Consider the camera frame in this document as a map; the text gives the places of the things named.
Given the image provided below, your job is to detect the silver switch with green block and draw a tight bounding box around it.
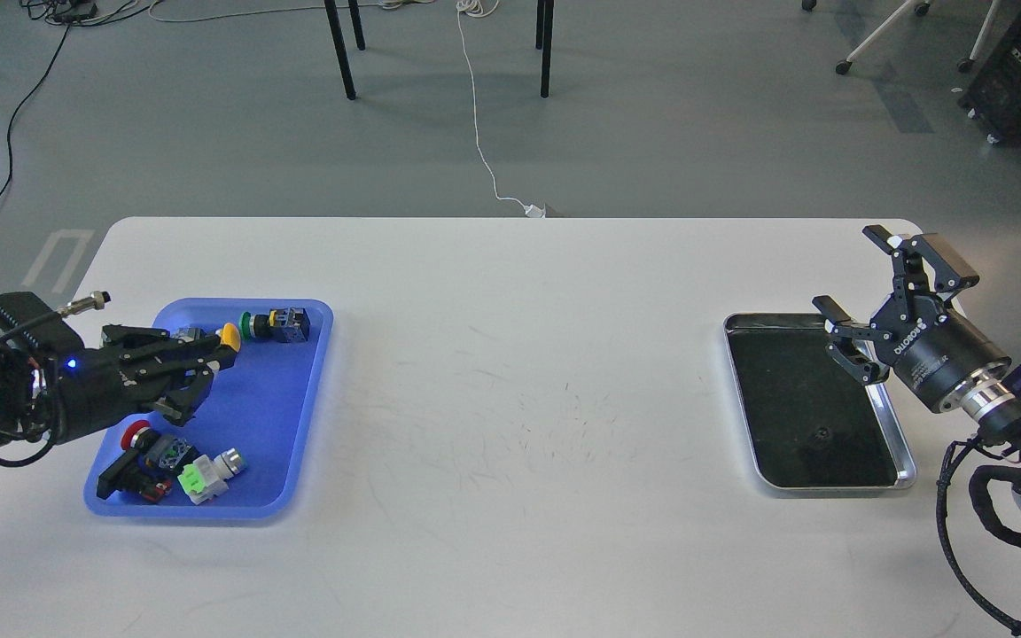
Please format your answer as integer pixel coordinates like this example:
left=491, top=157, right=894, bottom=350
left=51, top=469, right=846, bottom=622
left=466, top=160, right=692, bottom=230
left=176, top=448, right=247, bottom=505

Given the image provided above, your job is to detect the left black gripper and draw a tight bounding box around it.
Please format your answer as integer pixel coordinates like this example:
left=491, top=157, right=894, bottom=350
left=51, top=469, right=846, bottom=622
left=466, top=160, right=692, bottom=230
left=54, top=324, right=238, bottom=444

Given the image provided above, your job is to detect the blue plastic tray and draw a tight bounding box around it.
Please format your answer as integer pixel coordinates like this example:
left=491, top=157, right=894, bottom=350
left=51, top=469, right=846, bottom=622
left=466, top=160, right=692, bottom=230
left=82, top=298, right=333, bottom=521

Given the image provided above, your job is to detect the black floor cable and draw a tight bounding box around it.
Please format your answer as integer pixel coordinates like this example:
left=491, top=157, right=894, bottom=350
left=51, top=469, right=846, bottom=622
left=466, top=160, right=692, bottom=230
left=0, top=0, right=144, bottom=333

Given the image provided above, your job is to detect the black table leg left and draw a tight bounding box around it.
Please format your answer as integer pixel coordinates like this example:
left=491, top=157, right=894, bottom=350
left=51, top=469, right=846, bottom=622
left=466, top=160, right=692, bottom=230
left=323, top=0, right=366, bottom=101

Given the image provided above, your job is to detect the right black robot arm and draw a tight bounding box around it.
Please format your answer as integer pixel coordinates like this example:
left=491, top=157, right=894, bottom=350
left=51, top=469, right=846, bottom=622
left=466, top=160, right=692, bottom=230
left=812, top=225, right=1021, bottom=637

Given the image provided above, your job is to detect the red emergency stop button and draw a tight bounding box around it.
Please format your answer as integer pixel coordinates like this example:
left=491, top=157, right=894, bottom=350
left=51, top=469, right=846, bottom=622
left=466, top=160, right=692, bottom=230
left=96, top=419, right=201, bottom=504

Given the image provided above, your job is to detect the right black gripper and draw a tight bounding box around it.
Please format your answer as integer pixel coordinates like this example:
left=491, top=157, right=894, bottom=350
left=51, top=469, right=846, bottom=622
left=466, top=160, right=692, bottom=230
left=812, top=225, right=1010, bottom=413

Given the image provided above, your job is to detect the green push button switch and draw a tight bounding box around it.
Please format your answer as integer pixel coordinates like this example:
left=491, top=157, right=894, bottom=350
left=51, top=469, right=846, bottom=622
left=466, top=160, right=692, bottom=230
left=238, top=307, right=309, bottom=343

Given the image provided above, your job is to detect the silver metal tray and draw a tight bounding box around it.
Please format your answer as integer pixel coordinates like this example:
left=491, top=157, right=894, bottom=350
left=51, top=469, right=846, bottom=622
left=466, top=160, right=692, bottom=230
left=722, top=314, right=916, bottom=495

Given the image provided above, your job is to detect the yellow push button switch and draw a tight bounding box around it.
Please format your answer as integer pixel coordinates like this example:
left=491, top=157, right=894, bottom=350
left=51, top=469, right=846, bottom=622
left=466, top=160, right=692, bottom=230
left=171, top=323, right=242, bottom=352

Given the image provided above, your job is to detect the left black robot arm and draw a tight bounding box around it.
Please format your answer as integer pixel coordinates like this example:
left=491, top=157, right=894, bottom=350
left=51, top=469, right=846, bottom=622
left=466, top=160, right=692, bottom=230
left=0, top=291, right=242, bottom=468

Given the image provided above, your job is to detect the black table leg right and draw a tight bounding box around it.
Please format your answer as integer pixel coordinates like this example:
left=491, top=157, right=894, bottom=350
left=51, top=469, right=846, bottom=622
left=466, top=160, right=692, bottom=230
left=534, top=0, right=556, bottom=98

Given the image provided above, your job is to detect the white chair base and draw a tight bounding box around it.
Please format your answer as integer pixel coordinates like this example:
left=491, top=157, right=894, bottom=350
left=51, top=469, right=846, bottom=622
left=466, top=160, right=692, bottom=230
left=833, top=1, right=1005, bottom=77

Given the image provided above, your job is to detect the white cable with plug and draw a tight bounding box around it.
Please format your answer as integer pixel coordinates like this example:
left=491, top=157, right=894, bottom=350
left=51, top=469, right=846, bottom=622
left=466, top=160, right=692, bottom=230
left=455, top=0, right=547, bottom=219

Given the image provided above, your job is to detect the black table leg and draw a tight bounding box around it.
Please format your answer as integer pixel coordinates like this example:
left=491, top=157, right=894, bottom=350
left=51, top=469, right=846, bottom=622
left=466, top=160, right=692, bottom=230
left=323, top=0, right=366, bottom=101
left=534, top=0, right=556, bottom=98

